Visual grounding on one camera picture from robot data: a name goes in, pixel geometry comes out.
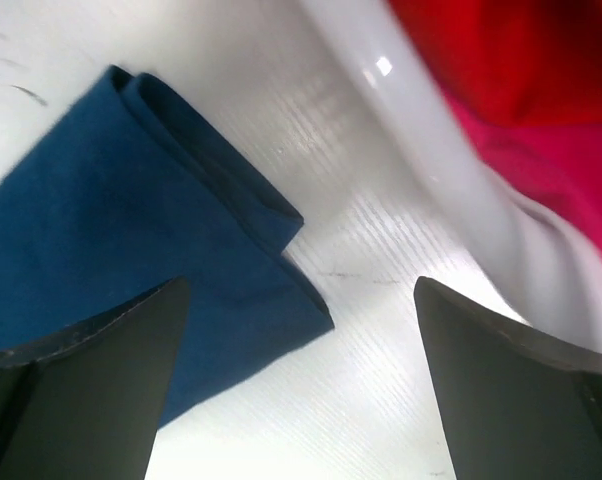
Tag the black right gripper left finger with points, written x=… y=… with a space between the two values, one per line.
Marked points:
x=85 y=402

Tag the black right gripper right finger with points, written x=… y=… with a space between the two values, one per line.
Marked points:
x=515 y=403

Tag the blue t shirt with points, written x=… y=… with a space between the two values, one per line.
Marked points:
x=133 y=187

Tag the white t shirt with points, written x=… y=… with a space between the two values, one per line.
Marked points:
x=548 y=272

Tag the pink t shirt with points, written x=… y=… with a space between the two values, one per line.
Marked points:
x=559 y=167

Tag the white laundry basket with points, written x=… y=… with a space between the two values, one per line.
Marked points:
x=384 y=65

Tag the red t shirt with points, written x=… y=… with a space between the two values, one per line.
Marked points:
x=515 y=63

